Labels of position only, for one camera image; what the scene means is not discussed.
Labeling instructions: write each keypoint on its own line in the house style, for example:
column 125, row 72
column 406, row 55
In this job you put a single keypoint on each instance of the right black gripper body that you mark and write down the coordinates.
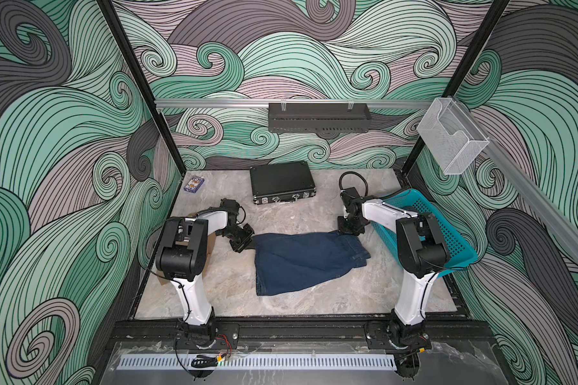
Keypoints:
column 346, row 226

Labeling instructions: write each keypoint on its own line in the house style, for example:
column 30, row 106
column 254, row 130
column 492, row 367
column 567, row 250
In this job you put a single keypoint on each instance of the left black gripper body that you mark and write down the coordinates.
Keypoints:
column 238, row 239

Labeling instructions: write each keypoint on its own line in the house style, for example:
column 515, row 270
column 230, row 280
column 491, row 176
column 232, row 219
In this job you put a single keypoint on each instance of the dark blue denim skirt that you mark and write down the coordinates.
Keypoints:
column 286, row 263

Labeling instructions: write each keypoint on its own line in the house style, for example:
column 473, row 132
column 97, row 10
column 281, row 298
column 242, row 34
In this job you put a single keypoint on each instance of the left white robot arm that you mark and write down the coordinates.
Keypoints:
column 198, row 316

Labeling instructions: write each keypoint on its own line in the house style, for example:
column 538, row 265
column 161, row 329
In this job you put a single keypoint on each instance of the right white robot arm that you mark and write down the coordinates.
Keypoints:
column 422, row 253

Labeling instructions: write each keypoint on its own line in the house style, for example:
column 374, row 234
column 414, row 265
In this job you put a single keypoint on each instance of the black hard case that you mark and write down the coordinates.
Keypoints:
column 279, row 183

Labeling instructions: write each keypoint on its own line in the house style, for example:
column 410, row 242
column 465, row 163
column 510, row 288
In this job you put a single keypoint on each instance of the purple card box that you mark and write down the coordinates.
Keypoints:
column 194, row 184

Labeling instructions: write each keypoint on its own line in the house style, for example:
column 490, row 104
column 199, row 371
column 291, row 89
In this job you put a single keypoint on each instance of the tan brown skirt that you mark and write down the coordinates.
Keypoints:
column 177, row 260

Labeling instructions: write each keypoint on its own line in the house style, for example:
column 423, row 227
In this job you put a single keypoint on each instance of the teal plastic basket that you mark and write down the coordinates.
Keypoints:
column 462, row 253

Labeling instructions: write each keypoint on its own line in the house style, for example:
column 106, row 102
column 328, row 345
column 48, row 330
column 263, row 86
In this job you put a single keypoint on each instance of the grey perforated wall shelf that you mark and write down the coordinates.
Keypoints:
column 325, row 119

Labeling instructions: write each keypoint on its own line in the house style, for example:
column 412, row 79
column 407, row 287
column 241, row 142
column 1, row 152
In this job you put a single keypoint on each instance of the clear mesh wall holder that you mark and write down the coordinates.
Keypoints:
column 452, row 135

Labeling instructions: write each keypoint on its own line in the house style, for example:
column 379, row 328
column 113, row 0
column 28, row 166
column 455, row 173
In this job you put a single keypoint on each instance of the aluminium back rail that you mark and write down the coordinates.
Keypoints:
column 262, row 103

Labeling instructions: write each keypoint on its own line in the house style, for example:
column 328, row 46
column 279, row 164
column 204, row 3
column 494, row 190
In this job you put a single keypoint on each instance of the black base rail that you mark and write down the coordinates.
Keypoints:
column 375, row 330

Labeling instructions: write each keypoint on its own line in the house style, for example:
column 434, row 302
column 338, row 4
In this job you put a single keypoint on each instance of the white slotted cable duct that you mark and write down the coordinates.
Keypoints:
column 265, row 361

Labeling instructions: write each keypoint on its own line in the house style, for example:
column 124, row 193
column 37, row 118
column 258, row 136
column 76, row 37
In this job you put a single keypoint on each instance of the aluminium side rail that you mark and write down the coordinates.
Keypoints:
column 539, row 159

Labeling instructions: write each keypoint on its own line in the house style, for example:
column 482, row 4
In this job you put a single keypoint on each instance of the black right corner post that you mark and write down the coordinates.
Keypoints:
column 477, row 44

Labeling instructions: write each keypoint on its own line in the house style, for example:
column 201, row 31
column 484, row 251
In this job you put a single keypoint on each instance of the black corner post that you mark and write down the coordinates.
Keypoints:
column 119, row 34
column 477, row 44

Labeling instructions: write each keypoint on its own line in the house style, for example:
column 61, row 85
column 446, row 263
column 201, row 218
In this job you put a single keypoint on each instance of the black left corner post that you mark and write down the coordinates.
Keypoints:
column 119, row 34

